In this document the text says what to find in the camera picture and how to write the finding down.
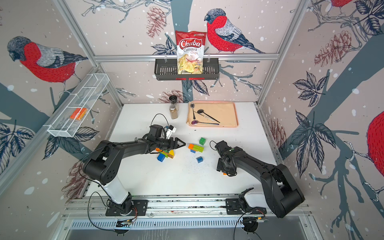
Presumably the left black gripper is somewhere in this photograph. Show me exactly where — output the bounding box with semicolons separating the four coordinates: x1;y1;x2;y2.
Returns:
155;137;186;151

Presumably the green square brick back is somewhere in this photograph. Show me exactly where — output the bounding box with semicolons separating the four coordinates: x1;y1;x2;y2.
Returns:
199;138;206;146

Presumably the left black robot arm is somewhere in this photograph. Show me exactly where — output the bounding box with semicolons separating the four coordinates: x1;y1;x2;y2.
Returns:
83;138;186;216

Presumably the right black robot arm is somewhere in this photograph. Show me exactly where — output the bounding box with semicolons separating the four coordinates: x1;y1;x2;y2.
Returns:
215;141;305;218

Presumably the purple spoon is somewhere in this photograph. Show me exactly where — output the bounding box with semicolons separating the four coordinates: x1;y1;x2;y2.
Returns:
191;120;219;126

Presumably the glass spice shaker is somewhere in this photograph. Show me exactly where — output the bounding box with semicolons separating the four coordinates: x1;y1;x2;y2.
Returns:
169;95;178;120

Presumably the black spoon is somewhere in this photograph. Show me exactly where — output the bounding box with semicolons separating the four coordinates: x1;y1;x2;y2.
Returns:
197;109;220;123

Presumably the small grey spoon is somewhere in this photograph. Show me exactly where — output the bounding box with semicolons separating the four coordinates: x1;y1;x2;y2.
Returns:
190;103;196;120

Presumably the beige tray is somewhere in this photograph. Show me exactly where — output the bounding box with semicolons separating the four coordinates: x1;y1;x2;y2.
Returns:
187;101;239;128

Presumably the Chuba cassava chips bag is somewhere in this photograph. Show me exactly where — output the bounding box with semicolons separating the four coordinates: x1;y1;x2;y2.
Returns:
175;31;207;75

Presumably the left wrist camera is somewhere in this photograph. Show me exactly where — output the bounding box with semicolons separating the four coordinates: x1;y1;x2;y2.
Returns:
148;125;177;140

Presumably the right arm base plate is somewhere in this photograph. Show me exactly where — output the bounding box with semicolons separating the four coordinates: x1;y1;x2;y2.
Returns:
224;199;267;215

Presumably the black wall basket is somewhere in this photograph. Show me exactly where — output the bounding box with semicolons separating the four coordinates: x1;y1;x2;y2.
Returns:
155;57;220;81

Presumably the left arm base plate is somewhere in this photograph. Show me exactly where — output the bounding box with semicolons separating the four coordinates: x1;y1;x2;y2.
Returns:
106;200;149;217

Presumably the orange block in wire basket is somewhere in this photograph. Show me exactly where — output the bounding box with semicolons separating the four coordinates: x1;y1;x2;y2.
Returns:
70;108;88;121

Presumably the white wire wall basket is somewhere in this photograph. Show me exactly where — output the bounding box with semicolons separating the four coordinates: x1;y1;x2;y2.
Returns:
48;73;110;138

